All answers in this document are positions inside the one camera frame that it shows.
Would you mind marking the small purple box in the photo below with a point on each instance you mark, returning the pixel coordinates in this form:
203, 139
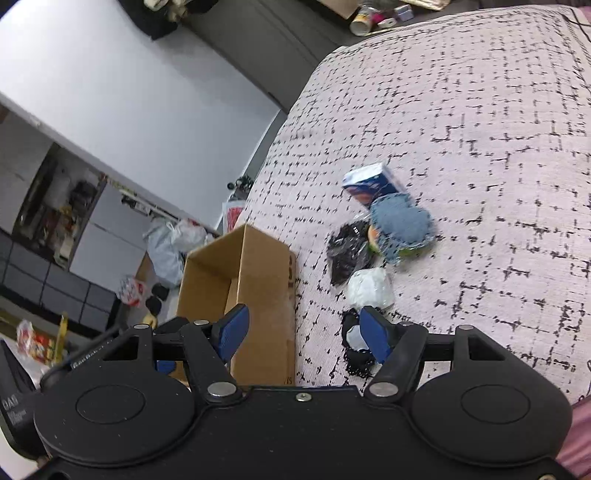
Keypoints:
402, 11

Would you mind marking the grey door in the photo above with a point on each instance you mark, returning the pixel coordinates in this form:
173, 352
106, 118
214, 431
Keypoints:
258, 46

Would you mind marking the pair of sneakers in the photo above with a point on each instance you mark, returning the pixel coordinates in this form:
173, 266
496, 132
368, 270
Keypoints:
240, 183

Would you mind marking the clear red drink pack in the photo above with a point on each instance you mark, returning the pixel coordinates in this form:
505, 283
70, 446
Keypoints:
132, 290

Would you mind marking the white plastic bag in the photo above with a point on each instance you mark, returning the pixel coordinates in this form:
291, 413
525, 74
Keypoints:
190, 231

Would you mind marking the white black printed blanket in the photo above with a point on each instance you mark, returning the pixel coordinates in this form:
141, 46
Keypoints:
461, 115

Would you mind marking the brown cardboard box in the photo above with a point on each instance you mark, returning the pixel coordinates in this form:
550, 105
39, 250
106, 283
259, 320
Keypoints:
263, 277

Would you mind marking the blue white tissue pack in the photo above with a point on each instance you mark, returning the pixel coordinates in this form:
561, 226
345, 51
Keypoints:
369, 177

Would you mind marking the round white yellow table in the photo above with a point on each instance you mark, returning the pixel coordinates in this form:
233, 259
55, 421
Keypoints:
62, 327

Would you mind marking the red white printed bag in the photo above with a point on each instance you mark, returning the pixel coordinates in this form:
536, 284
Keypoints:
232, 214

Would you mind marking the black plastic packet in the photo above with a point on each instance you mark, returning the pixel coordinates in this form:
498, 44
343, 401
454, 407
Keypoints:
346, 254

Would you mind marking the hanging dark clothes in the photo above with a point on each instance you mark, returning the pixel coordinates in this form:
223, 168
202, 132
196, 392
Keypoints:
152, 14

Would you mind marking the black lace cloth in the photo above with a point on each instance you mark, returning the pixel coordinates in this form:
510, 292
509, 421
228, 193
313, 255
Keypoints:
355, 364

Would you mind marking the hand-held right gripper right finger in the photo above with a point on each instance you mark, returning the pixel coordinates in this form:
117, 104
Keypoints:
375, 333

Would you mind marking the green orange sponge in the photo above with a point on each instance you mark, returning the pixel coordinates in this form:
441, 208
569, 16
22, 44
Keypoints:
374, 237

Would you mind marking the black slipper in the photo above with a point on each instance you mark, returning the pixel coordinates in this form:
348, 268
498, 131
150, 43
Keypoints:
153, 304
159, 290

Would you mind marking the paper cup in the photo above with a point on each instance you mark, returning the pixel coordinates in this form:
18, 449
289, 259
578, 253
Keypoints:
361, 19

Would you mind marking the grey plastic bag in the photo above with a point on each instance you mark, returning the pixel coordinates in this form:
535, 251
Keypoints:
161, 251

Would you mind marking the white plastic packet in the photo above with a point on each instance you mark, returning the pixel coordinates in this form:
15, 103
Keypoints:
369, 284

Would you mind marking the cluttered kitchen counter cabinet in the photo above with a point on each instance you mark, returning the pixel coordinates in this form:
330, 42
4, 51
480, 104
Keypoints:
55, 207

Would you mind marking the blue fluffy cloth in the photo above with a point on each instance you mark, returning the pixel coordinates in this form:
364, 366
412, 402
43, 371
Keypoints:
399, 224

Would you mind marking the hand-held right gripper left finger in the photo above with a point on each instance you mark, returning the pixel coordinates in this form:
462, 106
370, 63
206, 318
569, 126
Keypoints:
236, 326

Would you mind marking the red snack bag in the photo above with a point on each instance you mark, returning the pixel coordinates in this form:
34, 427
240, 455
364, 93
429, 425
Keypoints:
33, 342

